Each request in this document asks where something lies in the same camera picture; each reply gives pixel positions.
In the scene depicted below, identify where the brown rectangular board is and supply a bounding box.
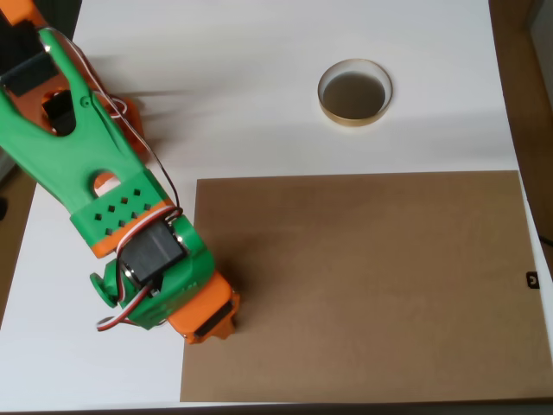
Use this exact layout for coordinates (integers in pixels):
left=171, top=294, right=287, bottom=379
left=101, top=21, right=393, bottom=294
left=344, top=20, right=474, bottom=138
left=179, top=169, right=553, bottom=404

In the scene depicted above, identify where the white red black servo cable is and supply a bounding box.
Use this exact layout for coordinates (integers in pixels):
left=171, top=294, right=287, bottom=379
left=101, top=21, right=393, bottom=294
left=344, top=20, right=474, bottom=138
left=39, top=26, right=185, bottom=334

